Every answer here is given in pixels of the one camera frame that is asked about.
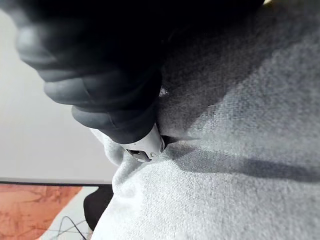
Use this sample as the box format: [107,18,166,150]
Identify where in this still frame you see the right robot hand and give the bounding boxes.
[0,0,266,164]

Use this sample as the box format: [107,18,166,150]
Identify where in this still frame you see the black rounded object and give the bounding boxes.
[83,186,115,232]

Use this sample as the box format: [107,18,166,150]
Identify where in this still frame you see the orange brown patterned mat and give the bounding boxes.
[0,183,84,240]

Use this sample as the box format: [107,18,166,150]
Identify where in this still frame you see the thin black cable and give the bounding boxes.
[48,216,95,240]

